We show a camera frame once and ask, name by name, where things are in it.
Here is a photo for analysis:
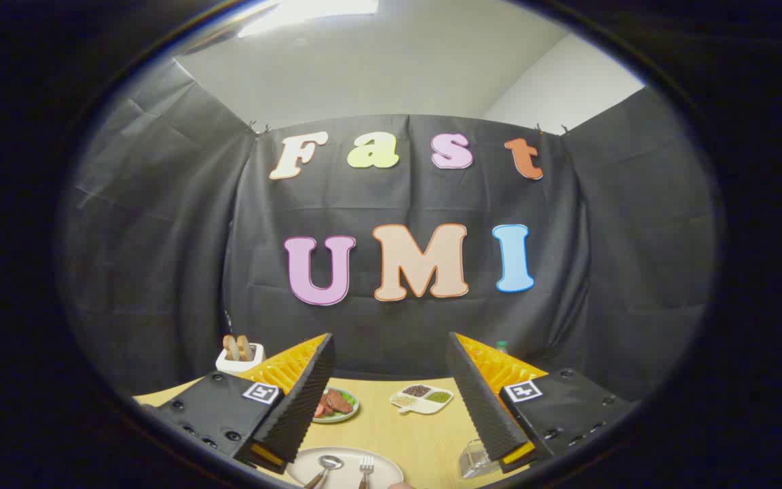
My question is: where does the white divided spice dish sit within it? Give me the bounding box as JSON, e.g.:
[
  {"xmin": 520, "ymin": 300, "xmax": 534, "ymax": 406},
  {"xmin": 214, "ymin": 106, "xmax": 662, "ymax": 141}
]
[{"xmin": 390, "ymin": 384, "xmax": 454, "ymax": 415}]

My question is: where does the white square utensil holder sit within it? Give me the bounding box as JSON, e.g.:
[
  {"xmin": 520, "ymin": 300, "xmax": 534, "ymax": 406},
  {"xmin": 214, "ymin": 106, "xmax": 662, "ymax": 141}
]
[{"xmin": 216, "ymin": 344, "xmax": 265, "ymax": 374}]

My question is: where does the metal spoon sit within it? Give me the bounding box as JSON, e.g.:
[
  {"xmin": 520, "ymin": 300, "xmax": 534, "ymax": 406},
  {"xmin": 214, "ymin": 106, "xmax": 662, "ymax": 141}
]
[{"xmin": 304, "ymin": 455, "xmax": 344, "ymax": 489}]

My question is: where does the black backdrop cloth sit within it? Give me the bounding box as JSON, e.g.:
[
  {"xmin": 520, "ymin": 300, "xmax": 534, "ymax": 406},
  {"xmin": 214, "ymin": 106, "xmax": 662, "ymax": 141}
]
[{"xmin": 58, "ymin": 58, "xmax": 716, "ymax": 403}]

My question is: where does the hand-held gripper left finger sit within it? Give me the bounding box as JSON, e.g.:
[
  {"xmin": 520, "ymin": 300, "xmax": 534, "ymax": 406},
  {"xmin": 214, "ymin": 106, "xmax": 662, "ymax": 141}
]
[{"xmin": 141, "ymin": 333, "xmax": 337, "ymax": 475}]

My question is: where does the large white plate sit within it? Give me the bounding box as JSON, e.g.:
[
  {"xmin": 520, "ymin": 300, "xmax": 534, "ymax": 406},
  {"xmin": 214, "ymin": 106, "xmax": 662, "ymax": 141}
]
[{"xmin": 286, "ymin": 447, "xmax": 405, "ymax": 489}]

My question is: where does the small plate of sliced meat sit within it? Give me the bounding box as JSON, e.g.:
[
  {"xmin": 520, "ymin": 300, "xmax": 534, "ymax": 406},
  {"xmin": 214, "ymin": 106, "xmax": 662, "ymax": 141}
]
[{"xmin": 311, "ymin": 387, "xmax": 360, "ymax": 424}]

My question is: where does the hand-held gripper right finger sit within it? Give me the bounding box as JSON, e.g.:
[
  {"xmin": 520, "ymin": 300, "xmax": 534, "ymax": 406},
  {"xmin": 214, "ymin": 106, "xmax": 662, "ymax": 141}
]
[{"xmin": 445, "ymin": 332, "xmax": 636, "ymax": 474}]

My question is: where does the clear glass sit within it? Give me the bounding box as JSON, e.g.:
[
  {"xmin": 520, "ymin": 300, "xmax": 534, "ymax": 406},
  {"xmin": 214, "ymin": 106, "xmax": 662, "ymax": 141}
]
[{"xmin": 458, "ymin": 439, "xmax": 502, "ymax": 479}]

